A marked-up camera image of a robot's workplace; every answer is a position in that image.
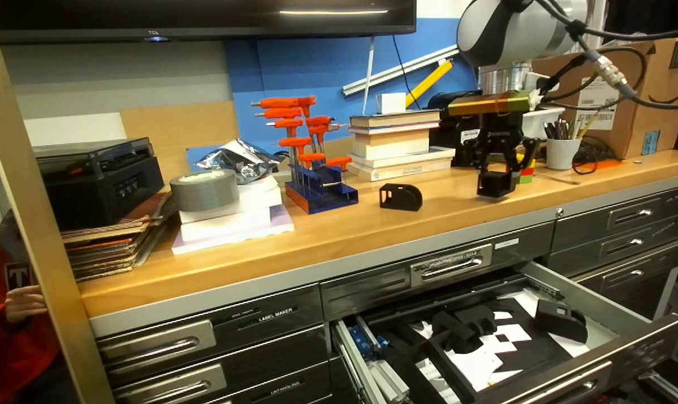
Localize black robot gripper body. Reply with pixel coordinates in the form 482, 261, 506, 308
446, 92, 537, 173

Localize grey metal bowl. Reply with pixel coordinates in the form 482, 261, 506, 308
171, 171, 238, 214

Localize black coiled cable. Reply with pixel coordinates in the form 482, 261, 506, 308
570, 133, 618, 178

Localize black metal drawer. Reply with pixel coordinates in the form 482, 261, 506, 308
331, 263, 678, 404

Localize white cup with pens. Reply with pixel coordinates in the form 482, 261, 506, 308
543, 118, 581, 171

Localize black label printer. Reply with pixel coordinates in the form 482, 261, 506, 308
33, 136, 164, 228

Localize small black printed block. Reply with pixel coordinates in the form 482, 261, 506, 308
380, 185, 421, 210

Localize wooden post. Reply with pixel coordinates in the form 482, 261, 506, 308
0, 49, 114, 404

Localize black tool cabinet workbench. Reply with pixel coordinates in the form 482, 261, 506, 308
81, 150, 678, 404

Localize black parts in drawer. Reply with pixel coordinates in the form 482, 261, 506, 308
382, 288, 593, 390

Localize cardboard box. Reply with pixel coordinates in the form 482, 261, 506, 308
532, 39, 678, 160

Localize stack of books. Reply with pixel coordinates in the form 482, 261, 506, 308
349, 109, 458, 181

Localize black monitor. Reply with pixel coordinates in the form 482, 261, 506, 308
0, 0, 418, 42

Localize black printed block object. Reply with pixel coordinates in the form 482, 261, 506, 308
492, 171, 506, 197

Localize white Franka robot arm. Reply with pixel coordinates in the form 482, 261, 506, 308
456, 0, 678, 197

